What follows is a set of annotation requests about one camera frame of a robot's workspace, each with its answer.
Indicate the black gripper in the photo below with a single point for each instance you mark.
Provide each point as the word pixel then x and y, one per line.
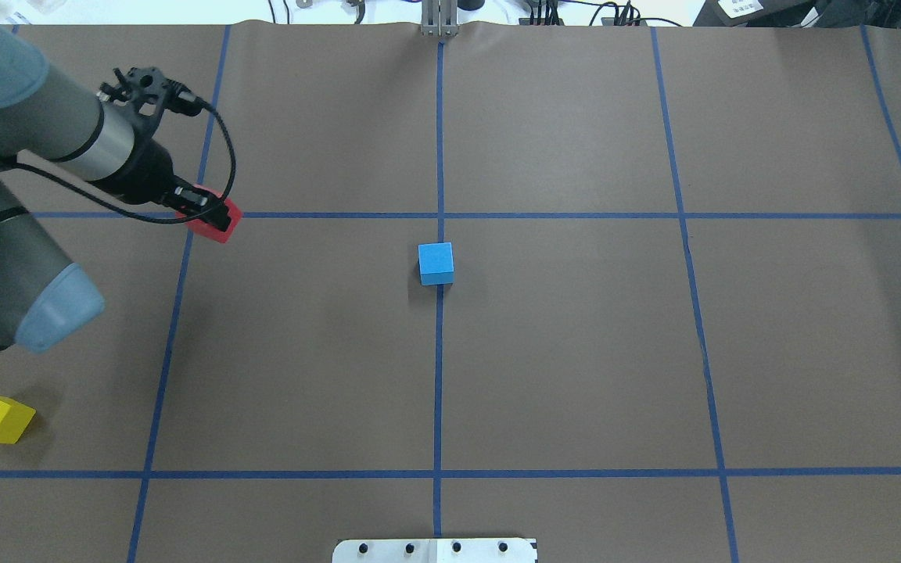
pixel 146 175

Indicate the red cube block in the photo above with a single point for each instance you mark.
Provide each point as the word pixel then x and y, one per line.
pixel 219 220

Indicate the blue cube block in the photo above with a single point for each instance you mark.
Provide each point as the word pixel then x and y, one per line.
pixel 436 263

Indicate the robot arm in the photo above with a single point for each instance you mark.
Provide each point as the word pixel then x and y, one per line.
pixel 49 124

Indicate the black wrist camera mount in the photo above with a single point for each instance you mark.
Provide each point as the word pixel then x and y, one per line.
pixel 143 95

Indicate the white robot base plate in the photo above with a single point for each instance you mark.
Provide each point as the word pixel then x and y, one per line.
pixel 510 549

